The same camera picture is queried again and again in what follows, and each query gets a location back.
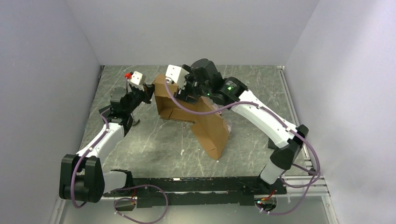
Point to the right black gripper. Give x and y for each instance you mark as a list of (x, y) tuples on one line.
[(183, 94)]

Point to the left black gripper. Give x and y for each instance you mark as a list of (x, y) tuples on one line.
[(150, 91)]

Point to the brown cardboard box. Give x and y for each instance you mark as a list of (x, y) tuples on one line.
[(210, 130)]

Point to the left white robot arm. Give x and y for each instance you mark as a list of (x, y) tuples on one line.
[(81, 175)]

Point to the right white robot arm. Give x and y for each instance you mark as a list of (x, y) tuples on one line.
[(234, 95)]

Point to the left black rectangular pad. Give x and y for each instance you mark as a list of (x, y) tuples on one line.
[(106, 114)]

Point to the black rectangular pad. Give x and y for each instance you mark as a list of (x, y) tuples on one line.
[(106, 114), (271, 145)]

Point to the right black rectangular pad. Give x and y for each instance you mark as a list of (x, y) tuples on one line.
[(271, 145)]

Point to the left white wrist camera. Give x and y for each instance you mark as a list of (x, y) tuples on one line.
[(135, 79)]

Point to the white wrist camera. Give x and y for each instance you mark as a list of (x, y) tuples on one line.
[(135, 79), (177, 75)]

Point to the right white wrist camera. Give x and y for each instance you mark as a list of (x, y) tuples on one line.
[(177, 75)]

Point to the black handled claw hammer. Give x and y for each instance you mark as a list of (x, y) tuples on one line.
[(135, 121)]

